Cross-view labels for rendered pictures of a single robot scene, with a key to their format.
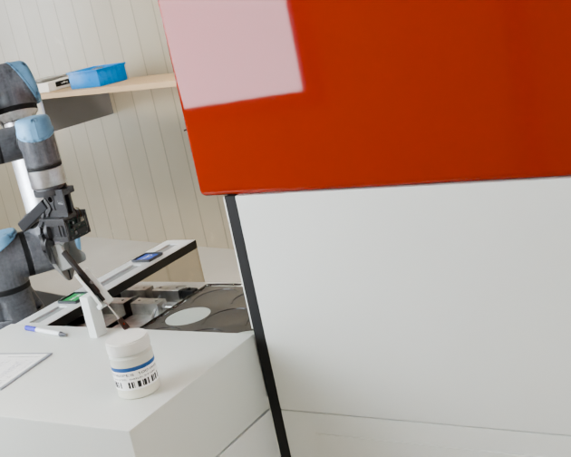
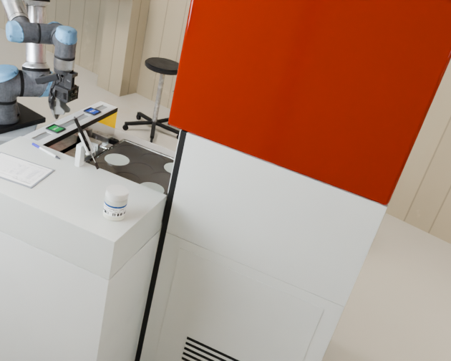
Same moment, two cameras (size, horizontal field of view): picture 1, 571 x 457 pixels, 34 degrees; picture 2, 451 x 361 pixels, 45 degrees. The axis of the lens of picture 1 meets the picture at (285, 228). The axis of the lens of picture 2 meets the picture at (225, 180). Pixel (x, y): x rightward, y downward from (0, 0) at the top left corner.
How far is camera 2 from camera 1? 0.59 m
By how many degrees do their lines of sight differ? 22
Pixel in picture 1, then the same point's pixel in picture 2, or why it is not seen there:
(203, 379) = (144, 217)
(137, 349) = (123, 199)
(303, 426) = (175, 243)
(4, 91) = not seen: outside the picture
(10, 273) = (9, 93)
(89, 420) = (90, 228)
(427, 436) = (235, 267)
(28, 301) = (14, 111)
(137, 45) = not seen: outside the picture
